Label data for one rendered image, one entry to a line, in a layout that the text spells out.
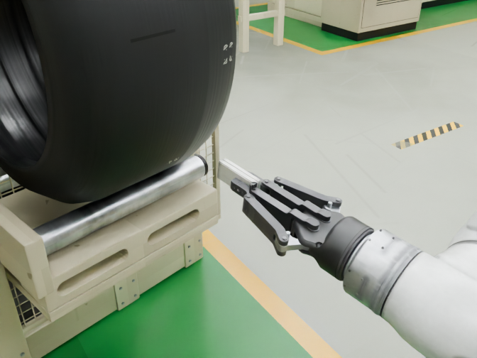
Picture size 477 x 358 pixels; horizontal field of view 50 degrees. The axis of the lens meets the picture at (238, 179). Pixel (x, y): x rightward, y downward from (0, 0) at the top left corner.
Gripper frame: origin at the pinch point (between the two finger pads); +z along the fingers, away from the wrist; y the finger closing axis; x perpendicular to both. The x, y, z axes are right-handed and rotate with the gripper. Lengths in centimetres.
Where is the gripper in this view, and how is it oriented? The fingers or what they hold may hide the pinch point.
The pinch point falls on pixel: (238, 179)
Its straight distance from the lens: 71.5
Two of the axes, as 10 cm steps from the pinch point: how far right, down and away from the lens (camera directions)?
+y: -6.9, 3.7, -6.3
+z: -7.2, -4.6, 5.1
